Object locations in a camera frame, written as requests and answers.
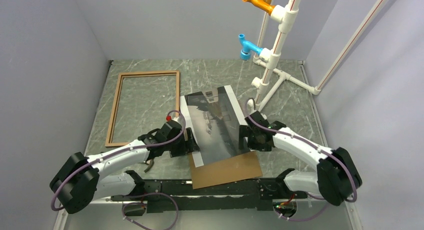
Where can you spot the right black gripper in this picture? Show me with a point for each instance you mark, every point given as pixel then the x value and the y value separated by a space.
pixel 246 131

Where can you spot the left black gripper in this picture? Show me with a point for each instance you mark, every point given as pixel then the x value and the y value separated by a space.
pixel 188 146

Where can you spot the glossy photo white borders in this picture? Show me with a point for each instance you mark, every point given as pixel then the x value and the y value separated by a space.
pixel 215 117

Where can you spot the brown wooden picture frame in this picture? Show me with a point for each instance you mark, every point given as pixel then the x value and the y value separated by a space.
pixel 115 104

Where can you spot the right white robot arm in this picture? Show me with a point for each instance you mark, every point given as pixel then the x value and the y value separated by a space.
pixel 334 178

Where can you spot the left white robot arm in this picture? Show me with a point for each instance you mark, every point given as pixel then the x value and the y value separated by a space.
pixel 83 179

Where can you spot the brown cardboard backing board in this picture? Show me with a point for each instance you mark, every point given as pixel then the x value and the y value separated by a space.
pixel 241 167

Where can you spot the small claw hammer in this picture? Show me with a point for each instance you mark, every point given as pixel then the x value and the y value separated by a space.
pixel 149 164

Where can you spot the white pvc pipe stand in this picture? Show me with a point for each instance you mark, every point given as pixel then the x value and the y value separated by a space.
pixel 272 78

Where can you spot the blue pipe fitting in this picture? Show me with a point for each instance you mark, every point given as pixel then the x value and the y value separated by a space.
pixel 247 47

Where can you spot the orange pipe fitting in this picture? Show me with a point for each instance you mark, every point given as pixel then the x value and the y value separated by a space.
pixel 264 5

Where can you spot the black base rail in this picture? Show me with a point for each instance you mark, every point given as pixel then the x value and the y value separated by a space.
pixel 160 195

